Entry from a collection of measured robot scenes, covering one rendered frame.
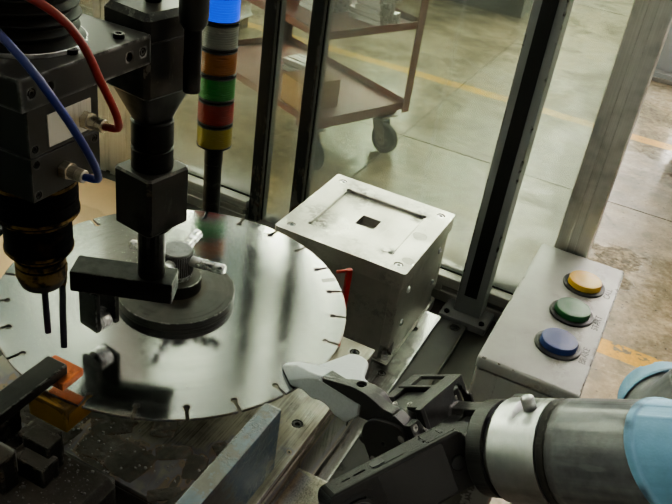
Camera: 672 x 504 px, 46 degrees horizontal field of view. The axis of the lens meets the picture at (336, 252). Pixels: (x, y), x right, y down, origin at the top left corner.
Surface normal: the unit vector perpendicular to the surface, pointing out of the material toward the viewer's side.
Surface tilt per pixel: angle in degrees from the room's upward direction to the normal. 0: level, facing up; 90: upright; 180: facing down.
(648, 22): 90
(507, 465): 75
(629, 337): 0
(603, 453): 62
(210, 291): 5
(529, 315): 0
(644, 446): 52
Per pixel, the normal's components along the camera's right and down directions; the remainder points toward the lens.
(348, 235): 0.13, -0.83
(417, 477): 0.33, 0.06
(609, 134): -0.44, 0.44
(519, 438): -0.66, -0.46
